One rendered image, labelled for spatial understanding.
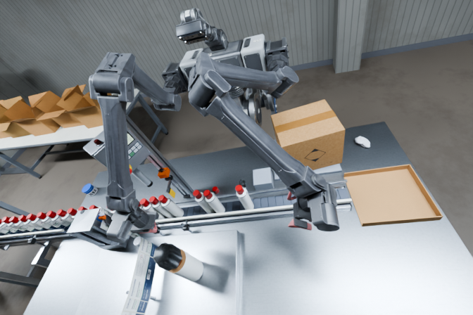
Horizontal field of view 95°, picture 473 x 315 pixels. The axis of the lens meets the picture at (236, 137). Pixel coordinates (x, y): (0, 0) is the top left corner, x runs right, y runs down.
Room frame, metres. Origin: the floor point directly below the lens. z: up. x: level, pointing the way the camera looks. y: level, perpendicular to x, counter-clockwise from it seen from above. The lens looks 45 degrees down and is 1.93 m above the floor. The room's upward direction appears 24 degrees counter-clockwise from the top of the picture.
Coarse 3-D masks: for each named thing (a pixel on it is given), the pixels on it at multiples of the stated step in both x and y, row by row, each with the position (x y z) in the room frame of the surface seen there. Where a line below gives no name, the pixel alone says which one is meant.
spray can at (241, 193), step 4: (236, 188) 0.55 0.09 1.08; (240, 188) 0.55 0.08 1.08; (244, 188) 0.56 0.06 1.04; (236, 192) 0.56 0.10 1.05; (240, 192) 0.54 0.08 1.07; (244, 192) 0.54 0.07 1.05; (240, 196) 0.53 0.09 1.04; (244, 196) 0.53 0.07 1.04; (248, 196) 0.54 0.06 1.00; (240, 200) 0.54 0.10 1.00; (244, 200) 0.53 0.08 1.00; (248, 200) 0.53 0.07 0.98; (244, 204) 0.53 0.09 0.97; (248, 204) 0.53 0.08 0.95; (252, 204) 0.54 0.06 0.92; (248, 208) 0.53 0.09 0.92; (252, 208) 0.53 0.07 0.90
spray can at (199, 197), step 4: (196, 192) 0.62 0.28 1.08; (200, 192) 0.65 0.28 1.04; (196, 196) 0.61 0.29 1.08; (200, 196) 0.61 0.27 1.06; (204, 196) 0.62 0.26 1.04; (196, 200) 0.61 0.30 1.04; (200, 200) 0.60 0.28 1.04; (204, 200) 0.60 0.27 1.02; (200, 204) 0.60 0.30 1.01; (204, 204) 0.60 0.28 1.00; (208, 204) 0.61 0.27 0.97; (204, 208) 0.60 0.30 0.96; (208, 208) 0.60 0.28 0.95; (212, 208) 0.61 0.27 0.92; (208, 212) 0.60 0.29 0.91; (212, 212) 0.60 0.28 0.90
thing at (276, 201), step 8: (336, 192) 0.44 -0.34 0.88; (344, 192) 0.43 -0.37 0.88; (256, 200) 0.57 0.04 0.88; (264, 200) 0.55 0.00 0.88; (272, 200) 0.53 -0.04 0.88; (280, 200) 0.52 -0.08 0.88; (288, 200) 0.50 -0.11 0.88; (184, 208) 0.70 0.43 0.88; (192, 208) 0.68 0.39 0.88; (200, 208) 0.67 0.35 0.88; (232, 208) 0.58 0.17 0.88; (240, 208) 0.57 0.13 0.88; (256, 208) 0.53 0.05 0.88; (184, 216) 0.66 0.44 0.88; (224, 216) 0.56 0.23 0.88; (232, 216) 0.55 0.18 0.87
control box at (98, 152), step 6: (102, 132) 0.81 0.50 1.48; (96, 138) 0.79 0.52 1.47; (102, 138) 0.77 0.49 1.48; (90, 144) 0.76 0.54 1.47; (102, 144) 0.73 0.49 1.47; (132, 144) 0.76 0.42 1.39; (90, 150) 0.72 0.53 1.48; (96, 150) 0.70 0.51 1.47; (102, 150) 0.71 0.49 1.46; (144, 150) 0.77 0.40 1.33; (96, 156) 0.69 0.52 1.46; (102, 156) 0.70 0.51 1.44; (138, 156) 0.75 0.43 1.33; (144, 156) 0.76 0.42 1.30; (102, 162) 0.69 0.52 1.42; (132, 162) 0.73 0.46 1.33; (138, 162) 0.74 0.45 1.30; (132, 168) 0.72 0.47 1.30
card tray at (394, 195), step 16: (352, 176) 0.50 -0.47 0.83; (368, 176) 0.47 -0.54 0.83; (384, 176) 0.43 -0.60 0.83; (400, 176) 0.41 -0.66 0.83; (416, 176) 0.36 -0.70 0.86; (352, 192) 0.43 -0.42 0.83; (368, 192) 0.40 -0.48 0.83; (384, 192) 0.37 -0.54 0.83; (400, 192) 0.34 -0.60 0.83; (416, 192) 0.31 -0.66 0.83; (368, 208) 0.33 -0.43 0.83; (384, 208) 0.30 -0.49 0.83; (400, 208) 0.28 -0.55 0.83; (416, 208) 0.25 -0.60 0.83; (432, 208) 0.23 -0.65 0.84; (368, 224) 0.27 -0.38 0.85; (384, 224) 0.25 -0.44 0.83
